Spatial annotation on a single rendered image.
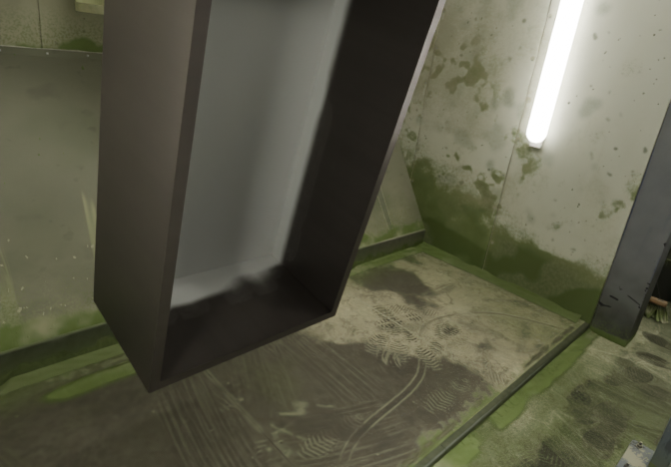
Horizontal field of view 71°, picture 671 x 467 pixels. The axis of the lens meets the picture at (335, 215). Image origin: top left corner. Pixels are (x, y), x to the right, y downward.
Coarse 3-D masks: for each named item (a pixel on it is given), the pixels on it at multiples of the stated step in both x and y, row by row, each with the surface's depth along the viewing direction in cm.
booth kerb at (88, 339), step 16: (384, 240) 288; (400, 240) 300; (416, 240) 313; (368, 256) 281; (64, 336) 169; (80, 336) 173; (96, 336) 177; (112, 336) 182; (0, 352) 156; (16, 352) 159; (32, 352) 163; (48, 352) 167; (64, 352) 170; (80, 352) 175; (0, 368) 157; (16, 368) 161; (32, 368) 164; (0, 384) 159
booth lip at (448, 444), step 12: (588, 324) 248; (576, 336) 236; (564, 348) 226; (540, 360) 212; (528, 372) 202; (516, 384) 194; (504, 396) 186; (492, 408) 179; (468, 420) 171; (480, 420) 173; (456, 432) 165; (468, 432) 168; (444, 444) 159; (456, 444) 163; (432, 456) 154
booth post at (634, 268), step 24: (648, 168) 219; (648, 192) 220; (648, 216) 222; (624, 240) 231; (648, 240) 223; (624, 264) 232; (648, 264) 225; (624, 288) 234; (648, 288) 227; (600, 312) 244; (624, 312) 235; (624, 336) 237
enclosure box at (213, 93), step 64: (128, 0) 84; (192, 0) 69; (256, 0) 113; (320, 0) 126; (384, 0) 117; (128, 64) 88; (192, 64) 73; (256, 64) 123; (320, 64) 136; (384, 64) 120; (128, 128) 93; (192, 128) 79; (256, 128) 134; (320, 128) 141; (384, 128) 123; (128, 192) 98; (192, 192) 130; (256, 192) 147; (320, 192) 145; (128, 256) 104; (192, 256) 143; (256, 256) 163; (320, 256) 149; (128, 320) 110; (192, 320) 130; (256, 320) 137; (320, 320) 144
